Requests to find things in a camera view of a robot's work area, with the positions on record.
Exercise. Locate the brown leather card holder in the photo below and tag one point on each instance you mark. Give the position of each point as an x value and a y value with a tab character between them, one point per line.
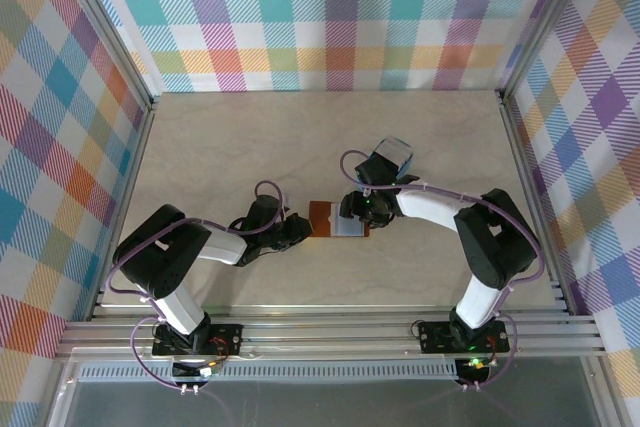
320	219

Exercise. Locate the stack of cards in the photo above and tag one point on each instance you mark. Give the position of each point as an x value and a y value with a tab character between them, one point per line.
395	151

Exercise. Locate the blue plastic card tray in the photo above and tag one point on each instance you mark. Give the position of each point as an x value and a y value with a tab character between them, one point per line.
411	161

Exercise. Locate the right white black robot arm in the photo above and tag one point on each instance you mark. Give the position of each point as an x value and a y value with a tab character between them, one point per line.
425	207

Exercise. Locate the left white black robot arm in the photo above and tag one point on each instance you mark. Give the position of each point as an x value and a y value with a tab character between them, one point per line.
222	247

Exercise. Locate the grey metal panel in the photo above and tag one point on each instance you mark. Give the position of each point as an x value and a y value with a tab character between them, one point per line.
325	404

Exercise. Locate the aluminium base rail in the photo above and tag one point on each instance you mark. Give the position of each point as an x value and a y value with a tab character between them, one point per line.
325	334

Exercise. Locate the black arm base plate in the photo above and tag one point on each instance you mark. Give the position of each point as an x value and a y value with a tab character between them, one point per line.
429	344
237	332

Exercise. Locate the aluminium side rail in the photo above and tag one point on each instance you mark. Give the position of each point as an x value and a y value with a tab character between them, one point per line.
518	147
136	167

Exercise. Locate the aluminium frame post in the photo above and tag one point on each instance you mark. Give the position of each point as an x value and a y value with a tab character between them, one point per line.
542	22
117	44

